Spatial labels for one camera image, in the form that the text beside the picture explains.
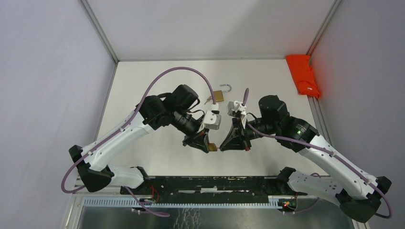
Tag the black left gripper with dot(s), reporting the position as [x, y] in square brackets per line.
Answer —
[198, 140]

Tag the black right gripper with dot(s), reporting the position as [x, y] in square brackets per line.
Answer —
[239, 142]

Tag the small brass padlock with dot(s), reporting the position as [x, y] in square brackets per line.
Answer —
[212, 147]

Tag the large brass padlock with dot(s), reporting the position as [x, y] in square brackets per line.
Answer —
[219, 94]

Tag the silver key bunch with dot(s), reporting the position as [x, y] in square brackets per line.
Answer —
[209, 100]

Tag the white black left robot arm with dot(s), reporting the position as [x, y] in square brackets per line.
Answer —
[93, 160]

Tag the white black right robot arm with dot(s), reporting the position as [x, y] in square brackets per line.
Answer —
[357, 193]

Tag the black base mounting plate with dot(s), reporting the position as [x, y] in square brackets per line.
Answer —
[211, 190]

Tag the orange folded cloth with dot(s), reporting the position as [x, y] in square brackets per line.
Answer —
[303, 75]

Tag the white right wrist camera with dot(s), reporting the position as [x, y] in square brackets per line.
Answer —
[238, 110]

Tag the aluminium front frame rail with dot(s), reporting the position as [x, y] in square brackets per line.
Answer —
[108, 209]

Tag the aluminium corner frame post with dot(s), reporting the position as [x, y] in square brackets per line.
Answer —
[324, 26]

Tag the left aluminium corner post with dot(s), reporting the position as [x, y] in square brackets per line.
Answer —
[99, 30]

